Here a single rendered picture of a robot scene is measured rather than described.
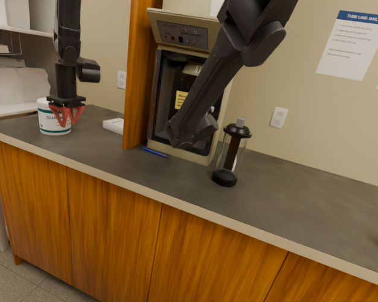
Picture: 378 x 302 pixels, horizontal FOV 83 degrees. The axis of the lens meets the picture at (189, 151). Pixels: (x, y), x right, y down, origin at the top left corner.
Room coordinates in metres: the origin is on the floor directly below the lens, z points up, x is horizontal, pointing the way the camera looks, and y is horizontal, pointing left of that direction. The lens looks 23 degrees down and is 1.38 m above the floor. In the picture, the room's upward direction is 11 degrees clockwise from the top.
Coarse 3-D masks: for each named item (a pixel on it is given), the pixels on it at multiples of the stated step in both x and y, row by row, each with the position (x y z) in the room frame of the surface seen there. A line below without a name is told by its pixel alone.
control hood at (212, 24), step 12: (156, 12) 0.85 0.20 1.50; (168, 12) 0.84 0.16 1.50; (180, 12) 0.83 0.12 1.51; (156, 24) 0.88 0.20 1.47; (192, 24) 0.83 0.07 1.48; (204, 24) 0.82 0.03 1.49; (216, 24) 0.80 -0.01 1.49; (156, 36) 0.92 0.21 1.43; (216, 36) 0.83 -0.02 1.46; (192, 48) 0.90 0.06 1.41
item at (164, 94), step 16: (160, 64) 0.95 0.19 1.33; (176, 64) 0.93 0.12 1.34; (192, 64) 0.92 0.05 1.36; (160, 80) 0.95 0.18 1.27; (176, 80) 0.93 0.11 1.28; (192, 80) 0.91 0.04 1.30; (160, 96) 0.95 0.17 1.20; (160, 112) 0.95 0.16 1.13; (176, 112) 0.93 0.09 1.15; (160, 128) 0.94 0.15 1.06; (208, 144) 0.88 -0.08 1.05
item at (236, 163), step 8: (224, 128) 0.78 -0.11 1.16; (224, 136) 0.78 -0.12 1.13; (232, 136) 0.75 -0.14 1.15; (224, 144) 0.76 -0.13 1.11; (232, 144) 0.75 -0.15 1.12; (240, 144) 0.75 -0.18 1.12; (224, 152) 0.76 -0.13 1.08; (232, 152) 0.74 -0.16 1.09; (240, 152) 0.75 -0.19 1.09; (224, 160) 0.75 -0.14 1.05; (232, 160) 0.74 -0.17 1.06; (240, 160) 0.76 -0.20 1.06; (216, 168) 0.78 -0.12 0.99; (224, 168) 0.75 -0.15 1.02; (232, 168) 0.74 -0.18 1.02; (224, 176) 0.74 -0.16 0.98; (232, 176) 0.75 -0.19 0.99
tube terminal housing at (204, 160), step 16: (176, 0) 0.96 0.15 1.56; (192, 0) 0.94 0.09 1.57; (208, 0) 0.92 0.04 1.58; (160, 48) 0.97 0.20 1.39; (176, 48) 0.95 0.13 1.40; (224, 96) 0.89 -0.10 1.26; (224, 112) 0.98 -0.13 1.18; (160, 144) 0.95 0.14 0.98; (192, 160) 0.91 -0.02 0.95; (208, 160) 0.89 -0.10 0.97
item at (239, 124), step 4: (240, 120) 0.78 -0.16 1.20; (244, 120) 0.78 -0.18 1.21; (232, 124) 0.80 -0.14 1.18; (236, 124) 0.78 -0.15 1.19; (240, 124) 0.78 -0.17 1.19; (228, 128) 0.77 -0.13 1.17; (232, 128) 0.76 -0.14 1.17; (236, 128) 0.75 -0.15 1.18; (240, 128) 0.76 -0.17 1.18; (244, 128) 0.77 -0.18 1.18; (248, 128) 0.78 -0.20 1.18; (236, 132) 0.75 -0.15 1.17; (240, 132) 0.74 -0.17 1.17; (244, 132) 0.75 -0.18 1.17; (248, 132) 0.76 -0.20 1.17
